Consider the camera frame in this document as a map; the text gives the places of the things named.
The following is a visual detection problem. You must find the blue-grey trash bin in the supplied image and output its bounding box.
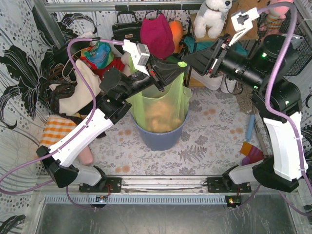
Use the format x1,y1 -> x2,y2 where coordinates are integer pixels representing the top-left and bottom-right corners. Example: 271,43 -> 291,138
130,111 -> 189,151

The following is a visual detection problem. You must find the pink plush toy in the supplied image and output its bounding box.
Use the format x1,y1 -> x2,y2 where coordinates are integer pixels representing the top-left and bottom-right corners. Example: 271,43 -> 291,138
263,6 -> 289,29

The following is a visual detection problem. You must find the black wire basket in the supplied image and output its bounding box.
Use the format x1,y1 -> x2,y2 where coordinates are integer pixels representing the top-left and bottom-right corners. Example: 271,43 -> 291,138
257,12 -> 312,76

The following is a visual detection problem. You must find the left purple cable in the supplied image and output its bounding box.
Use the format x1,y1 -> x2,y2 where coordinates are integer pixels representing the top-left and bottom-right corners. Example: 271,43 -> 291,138
0,38 -> 126,195

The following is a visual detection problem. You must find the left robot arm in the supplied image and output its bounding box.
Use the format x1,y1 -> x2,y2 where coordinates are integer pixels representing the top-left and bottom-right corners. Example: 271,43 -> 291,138
36,57 -> 188,191

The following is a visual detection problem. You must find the crumpled brown paper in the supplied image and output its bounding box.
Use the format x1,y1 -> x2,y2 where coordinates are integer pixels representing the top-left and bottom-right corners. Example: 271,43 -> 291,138
145,101 -> 183,133

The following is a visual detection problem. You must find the red cloth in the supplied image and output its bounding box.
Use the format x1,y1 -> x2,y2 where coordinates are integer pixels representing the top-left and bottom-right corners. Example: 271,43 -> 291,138
87,58 -> 125,81

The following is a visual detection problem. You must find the orange plush toy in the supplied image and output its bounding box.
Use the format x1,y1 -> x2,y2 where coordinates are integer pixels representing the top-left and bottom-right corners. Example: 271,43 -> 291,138
169,20 -> 183,54

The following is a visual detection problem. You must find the black hat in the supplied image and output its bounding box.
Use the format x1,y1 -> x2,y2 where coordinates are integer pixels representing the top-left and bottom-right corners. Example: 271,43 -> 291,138
52,41 -> 90,65

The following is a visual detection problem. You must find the white fluffy plush lamb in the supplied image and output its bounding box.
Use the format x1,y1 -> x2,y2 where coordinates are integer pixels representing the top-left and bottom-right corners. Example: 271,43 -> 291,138
120,52 -> 131,76

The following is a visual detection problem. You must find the green trash bag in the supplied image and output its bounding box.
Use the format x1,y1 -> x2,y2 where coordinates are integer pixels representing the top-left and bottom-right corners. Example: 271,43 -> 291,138
127,61 -> 192,133

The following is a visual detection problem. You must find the black leather handbag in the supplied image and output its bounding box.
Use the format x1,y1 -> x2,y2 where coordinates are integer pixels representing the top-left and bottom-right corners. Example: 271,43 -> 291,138
112,11 -> 142,43

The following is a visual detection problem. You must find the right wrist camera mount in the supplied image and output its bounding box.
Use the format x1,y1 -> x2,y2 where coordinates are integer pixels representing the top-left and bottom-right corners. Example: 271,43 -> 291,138
229,7 -> 259,47

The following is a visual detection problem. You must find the orange checked towel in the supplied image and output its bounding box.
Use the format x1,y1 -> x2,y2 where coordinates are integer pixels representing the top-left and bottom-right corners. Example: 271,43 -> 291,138
39,115 -> 77,147

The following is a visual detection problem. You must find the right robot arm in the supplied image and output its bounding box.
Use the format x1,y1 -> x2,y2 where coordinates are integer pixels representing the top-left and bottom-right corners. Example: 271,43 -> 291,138
184,34 -> 308,193

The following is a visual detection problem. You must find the magenta cloth bag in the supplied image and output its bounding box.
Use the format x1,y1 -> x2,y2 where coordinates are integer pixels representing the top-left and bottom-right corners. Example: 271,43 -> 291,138
140,13 -> 175,59

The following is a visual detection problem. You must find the metal mounting rail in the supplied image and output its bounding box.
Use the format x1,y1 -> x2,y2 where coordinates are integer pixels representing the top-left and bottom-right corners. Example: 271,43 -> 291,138
36,174 -> 298,208

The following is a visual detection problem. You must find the cream canvas tote bag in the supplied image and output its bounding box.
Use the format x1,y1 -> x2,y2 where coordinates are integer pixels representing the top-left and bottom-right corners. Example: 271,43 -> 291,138
53,59 -> 101,116

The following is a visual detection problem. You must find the white sneaker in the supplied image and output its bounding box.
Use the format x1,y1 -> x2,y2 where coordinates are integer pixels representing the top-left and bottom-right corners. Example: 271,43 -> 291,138
220,74 -> 236,93

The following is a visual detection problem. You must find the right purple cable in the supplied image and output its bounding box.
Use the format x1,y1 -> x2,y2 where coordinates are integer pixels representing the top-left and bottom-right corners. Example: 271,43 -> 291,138
257,1 -> 312,216

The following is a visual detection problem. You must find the white plush dog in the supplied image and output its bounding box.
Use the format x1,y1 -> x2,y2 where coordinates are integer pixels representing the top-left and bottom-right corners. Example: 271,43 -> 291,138
194,0 -> 232,39

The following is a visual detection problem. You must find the pink glasses case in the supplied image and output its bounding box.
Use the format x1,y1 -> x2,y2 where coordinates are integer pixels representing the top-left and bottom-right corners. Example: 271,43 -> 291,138
78,146 -> 94,166

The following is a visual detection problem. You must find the purple cable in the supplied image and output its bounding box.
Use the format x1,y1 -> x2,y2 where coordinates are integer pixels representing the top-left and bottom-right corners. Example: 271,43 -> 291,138
257,1 -> 312,216
0,38 -> 126,195

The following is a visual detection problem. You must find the colourful printed cloth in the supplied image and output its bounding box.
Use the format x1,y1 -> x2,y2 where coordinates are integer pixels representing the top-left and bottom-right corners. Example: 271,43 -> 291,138
80,42 -> 114,70

